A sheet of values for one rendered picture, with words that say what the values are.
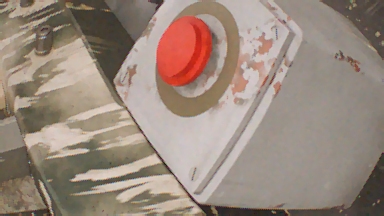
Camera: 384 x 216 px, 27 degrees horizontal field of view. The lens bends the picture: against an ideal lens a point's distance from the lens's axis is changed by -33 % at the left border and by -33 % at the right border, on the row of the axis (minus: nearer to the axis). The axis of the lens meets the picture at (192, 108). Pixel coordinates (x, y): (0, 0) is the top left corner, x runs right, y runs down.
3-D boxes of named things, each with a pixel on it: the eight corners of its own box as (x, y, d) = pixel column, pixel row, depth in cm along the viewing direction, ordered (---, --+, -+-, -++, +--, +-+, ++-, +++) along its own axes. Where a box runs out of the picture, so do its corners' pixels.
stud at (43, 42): (53, 54, 92) (55, 30, 90) (36, 61, 91) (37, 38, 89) (49, 42, 94) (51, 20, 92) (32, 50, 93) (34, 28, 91)
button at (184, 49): (241, 46, 58) (211, 36, 57) (205, 107, 59) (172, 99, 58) (207, 11, 61) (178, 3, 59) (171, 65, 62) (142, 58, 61)
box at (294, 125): (412, 98, 65) (297, 29, 53) (352, 210, 69) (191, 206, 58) (354, 21, 73) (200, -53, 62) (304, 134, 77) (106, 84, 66)
